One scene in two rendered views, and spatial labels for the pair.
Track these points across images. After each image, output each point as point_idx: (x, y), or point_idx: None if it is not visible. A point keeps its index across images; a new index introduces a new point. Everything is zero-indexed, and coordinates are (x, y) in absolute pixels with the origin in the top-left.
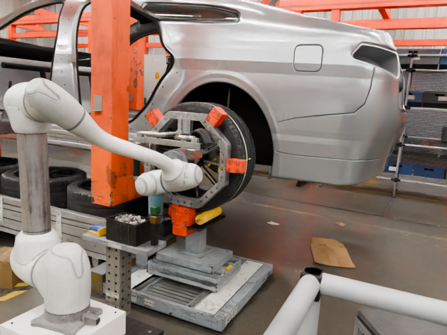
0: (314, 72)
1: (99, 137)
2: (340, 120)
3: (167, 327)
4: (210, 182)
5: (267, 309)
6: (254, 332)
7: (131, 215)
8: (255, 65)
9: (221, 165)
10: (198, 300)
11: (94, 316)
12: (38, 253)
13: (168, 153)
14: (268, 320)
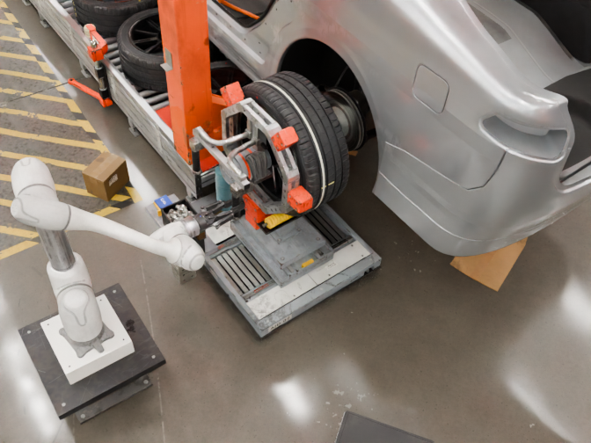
0: (434, 112)
1: (91, 228)
2: (449, 187)
3: (217, 309)
4: None
5: (331, 322)
6: (294, 348)
7: (186, 211)
8: (371, 55)
9: (283, 193)
10: (258, 292)
11: (99, 345)
12: (62, 286)
13: None
14: (319, 337)
